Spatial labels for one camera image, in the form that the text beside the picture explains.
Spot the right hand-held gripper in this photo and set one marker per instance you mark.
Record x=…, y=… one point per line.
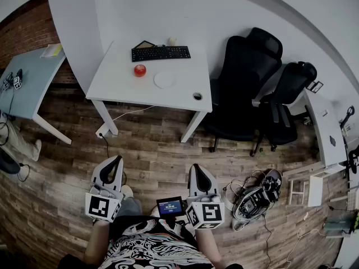
x=210, y=213

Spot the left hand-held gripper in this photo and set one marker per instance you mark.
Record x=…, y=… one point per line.
x=98, y=206

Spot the red apple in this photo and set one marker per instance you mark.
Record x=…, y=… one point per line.
x=140, y=71

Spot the white round plate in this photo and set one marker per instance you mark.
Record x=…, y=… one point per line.
x=165, y=80

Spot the person's right forearm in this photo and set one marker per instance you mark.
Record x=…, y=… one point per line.
x=209, y=248

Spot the person's left forearm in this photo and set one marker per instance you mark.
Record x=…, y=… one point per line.
x=98, y=242

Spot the person's gray trousers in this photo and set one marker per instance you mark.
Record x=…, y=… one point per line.
x=130, y=206

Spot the small black screen device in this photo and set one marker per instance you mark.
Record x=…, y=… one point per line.
x=169, y=206

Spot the person's black patterned shirt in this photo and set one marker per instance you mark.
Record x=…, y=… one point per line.
x=151, y=245

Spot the white flat board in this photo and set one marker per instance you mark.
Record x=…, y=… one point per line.
x=315, y=190

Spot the large black office chair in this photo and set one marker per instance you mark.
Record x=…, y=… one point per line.
x=246, y=74

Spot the spare hand-held gripper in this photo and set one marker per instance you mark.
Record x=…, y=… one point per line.
x=7, y=83
x=17, y=81

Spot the black computer keyboard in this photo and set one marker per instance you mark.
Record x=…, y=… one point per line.
x=161, y=53

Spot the small black office chair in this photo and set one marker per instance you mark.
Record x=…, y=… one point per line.
x=291, y=85

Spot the small black box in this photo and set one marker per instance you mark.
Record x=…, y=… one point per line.
x=332, y=141

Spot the stack of papers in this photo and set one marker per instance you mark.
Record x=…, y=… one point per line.
x=50, y=51

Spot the cream paper cup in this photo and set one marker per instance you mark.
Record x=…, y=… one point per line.
x=172, y=41

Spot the black flat camera device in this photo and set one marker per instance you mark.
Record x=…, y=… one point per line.
x=273, y=182

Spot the white wooden stool frame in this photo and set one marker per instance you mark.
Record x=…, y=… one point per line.
x=291, y=190

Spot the black picture frame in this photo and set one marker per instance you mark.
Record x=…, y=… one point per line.
x=144, y=44

